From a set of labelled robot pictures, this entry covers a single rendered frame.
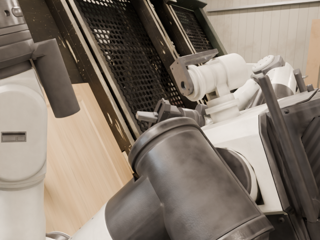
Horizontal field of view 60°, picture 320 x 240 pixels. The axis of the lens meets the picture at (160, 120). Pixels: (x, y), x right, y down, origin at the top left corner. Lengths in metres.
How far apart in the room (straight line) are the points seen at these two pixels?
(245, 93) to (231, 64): 0.44
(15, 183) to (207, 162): 0.22
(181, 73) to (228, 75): 0.08
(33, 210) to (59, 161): 0.40
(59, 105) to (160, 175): 0.16
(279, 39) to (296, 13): 0.72
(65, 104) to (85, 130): 0.52
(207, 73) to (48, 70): 0.26
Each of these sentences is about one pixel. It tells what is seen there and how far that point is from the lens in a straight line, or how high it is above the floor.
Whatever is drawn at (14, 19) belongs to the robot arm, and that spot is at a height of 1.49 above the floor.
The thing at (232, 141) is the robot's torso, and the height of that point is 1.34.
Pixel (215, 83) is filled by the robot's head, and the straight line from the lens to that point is 0.49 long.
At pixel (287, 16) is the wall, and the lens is 8.45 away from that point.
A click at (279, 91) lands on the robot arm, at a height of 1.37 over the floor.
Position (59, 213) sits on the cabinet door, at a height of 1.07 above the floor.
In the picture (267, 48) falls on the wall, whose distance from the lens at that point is 8.47.
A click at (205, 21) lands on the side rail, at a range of 2.26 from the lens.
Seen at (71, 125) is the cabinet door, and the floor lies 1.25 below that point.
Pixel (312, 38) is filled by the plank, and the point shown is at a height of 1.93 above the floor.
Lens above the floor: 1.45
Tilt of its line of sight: 12 degrees down
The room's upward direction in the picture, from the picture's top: straight up
